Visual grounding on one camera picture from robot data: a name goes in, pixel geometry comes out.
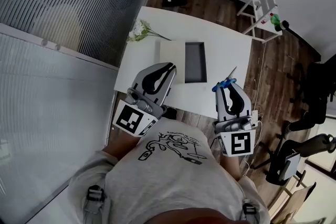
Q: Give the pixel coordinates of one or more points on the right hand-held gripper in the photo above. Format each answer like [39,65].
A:
[240,141]

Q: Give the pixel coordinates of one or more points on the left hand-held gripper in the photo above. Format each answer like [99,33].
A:
[128,120]

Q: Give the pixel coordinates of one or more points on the grey box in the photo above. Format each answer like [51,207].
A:
[195,63]

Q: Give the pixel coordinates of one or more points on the person's right forearm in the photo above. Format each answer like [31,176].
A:
[232,168]

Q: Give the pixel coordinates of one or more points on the person's left forearm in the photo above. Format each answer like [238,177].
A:
[119,145]

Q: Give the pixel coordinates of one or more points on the white box lid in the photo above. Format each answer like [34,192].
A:
[172,55]

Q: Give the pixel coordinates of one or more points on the white power strip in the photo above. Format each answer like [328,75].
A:
[254,116]

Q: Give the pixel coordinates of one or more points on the white artificial flowers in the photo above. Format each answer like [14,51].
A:
[139,30]

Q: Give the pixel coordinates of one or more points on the white table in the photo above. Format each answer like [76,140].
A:
[210,42]

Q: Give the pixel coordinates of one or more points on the black office chair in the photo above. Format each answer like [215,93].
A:
[299,78]

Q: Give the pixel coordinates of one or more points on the grey-backed office chair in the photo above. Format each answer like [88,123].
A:
[286,165]

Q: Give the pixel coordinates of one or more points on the red-capped bottle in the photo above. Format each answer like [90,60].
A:
[265,21]

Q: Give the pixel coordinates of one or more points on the green bottle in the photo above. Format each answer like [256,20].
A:
[275,21]

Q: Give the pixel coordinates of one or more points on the black cup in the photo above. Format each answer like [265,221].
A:
[284,24]

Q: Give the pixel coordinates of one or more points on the grey printed t-shirt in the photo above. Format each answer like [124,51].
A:
[170,186]

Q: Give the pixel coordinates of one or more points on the light wooden desk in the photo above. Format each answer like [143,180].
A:
[296,204]

